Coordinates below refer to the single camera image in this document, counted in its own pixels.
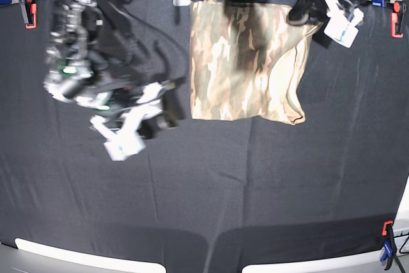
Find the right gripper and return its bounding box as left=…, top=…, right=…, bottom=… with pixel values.
left=97, top=74, right=185, bottom=139

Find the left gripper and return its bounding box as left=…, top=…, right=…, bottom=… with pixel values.
left=286, top=0, right=356, bottom=26

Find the camouflage t-shirt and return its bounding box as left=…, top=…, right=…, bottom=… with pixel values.
left=190, top=0, right=320, bottom=125

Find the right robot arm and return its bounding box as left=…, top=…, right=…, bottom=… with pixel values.
left=43, top=0, right=185, bottom=139

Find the right rear blue clamp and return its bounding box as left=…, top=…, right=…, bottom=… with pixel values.
left=371, top=0, right=390, bottom=8

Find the blue clamp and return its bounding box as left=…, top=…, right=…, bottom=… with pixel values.
left=380, top=220, right=397, bottom=271
left=371, top=0, right=390, bottom=8

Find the black table cloth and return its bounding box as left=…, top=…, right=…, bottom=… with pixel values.
left=1, top=0, right=408, bottom=272

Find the right rear orange clamp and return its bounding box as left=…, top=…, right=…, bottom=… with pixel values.
left=390, top=1, right=407, bottom=38

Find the orange clamp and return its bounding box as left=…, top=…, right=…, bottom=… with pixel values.
left=390, top=1, right=407, bottom=38
left=19, top=0, right=37, bottom=29

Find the left rear orange clamp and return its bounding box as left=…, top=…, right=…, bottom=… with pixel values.
left=19, top=0, right=37, bottom=29

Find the front right blue clamp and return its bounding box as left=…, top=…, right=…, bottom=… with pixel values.
left=380, top=220, right=397, bottom=271

